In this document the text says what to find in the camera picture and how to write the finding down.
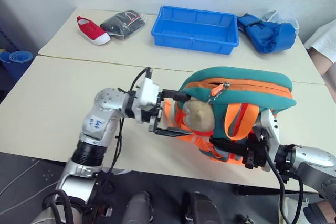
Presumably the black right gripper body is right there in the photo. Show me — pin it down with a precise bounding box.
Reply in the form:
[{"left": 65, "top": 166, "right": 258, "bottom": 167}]
[{"left": 241, "top": 127, "right": 271, "bottom": 170}]

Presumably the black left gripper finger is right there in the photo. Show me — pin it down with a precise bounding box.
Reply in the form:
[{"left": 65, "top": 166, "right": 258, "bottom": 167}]
[
  {"left": 162, "top": 89, "right": 191, "bottom": 102},
  {"left": 154, "top": 126, "right": 194, "bottom": 138}
]

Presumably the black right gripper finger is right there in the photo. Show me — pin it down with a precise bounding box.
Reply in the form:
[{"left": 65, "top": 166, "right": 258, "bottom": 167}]
[{"left": 209, "top": 137, "right": 249, "bottom": 155}]

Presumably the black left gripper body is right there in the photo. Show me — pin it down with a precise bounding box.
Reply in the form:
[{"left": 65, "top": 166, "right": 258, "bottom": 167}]
[{"left": 136, "top": 90, "right": 165, "bottom": 134}]

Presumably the orange and teal backpack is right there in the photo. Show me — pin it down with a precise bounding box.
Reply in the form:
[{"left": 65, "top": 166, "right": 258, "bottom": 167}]
[{"left": 164, "top": 66, "right": 298, "bottom": 166}]

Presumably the dark rounded block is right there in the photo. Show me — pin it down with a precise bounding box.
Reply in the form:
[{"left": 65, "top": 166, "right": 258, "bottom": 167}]
[
  {"left": 182, "top": 191, "right": 222, "bottom": 224},
  {"left": 122, "top": 191, "right": 154, "bottom": 224}
]

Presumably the blue plastic bin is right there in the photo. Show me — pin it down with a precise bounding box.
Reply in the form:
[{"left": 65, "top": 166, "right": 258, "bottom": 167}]
[{"left": 151, "top": 5, "right": 240, "bottom": 55}]

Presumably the black shoe in plastic bag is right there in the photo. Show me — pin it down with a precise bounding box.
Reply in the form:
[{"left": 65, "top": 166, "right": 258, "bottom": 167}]
[{"left": 99, "top": 10, "right": 146, "bottom": 41}]

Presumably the red canvas shoe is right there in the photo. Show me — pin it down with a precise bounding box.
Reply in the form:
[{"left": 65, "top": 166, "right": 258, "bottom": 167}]
[{"left": 76, "top": 16, "right": 111, "bottom": 45}]

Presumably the blue boxing glove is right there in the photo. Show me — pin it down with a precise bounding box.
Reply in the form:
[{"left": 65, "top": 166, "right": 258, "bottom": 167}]
[{"left": 236, "top": 13, "right": 298, "bottom": 54}]

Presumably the clear plastic bag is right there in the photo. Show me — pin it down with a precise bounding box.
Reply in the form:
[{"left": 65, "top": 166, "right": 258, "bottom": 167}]
[{"left": 261, "top": 10, "right": 300, "bottom": 36}]

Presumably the person in white clothes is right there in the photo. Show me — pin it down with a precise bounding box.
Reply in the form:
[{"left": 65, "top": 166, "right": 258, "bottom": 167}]
[{"left": 303, "top": 19, "right": 336, "bottom": 104}]

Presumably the blue rolled foam mat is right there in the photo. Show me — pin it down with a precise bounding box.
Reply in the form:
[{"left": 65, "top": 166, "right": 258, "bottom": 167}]
[{"left": 0, "top": 50, "right": 34, "bottom": 83}]

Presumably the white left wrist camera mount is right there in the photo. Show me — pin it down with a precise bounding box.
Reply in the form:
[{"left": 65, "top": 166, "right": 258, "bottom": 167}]
[{"left": 134, "top": 77, "right": 161, "bottom": 124}]

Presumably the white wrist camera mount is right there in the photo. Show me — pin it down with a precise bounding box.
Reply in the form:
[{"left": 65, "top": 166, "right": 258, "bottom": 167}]
[
  {"left": 258, "top": 108, "right": 281, "bottom": 173},
  {"left": 134, "top": 77, "right": 161, "bottom": 124}
]

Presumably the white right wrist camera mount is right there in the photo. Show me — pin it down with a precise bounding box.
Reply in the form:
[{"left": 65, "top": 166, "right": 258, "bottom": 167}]
[{"left": 258, "top": 108, "right": 281, "bottom": 173}]

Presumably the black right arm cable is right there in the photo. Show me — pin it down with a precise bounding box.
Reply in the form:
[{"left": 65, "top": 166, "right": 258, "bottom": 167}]
[{"left": 258, "top": 128, "right": 305, "bottom": 224}]

